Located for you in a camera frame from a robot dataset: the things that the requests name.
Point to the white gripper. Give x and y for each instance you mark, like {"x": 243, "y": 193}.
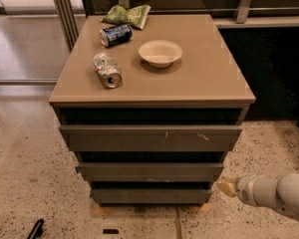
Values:
{"x": 243, "y": 189}

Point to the grey drawer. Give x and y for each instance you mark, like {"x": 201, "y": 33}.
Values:
{"x": 150, "y": 138}
{"x": 150, "y": 172}
{"x": 151, "y": 196}

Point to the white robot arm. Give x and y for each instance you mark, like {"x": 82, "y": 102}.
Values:
{"x": 278, "y": 194}

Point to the grey drawer cabinet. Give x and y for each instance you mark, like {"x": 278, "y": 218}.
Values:
{"x": 203, "y": 87}

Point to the grey bottom drawer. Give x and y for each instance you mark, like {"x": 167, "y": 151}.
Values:
{"x": 151, "y": 196}

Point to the grey top drawer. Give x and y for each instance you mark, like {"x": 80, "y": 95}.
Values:
{"x": 150, "y": 138}

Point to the white paper bowl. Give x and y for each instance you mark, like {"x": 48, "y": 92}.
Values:
{"x": 160, "y": 53}

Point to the silver crushed soda can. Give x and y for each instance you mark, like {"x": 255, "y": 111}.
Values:
{"x": 107, "y": 70}

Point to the blue soda can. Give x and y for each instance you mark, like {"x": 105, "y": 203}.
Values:
{"x": 115, "y": 35}

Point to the green chip bag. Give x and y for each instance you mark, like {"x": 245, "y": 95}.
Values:
{"x": 136, "y": 17}

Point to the black object on floor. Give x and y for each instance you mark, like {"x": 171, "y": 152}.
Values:
{"x": 37, "y": 230}

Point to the grey metal frame post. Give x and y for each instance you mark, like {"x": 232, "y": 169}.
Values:
{"x": 67, "y": 19}

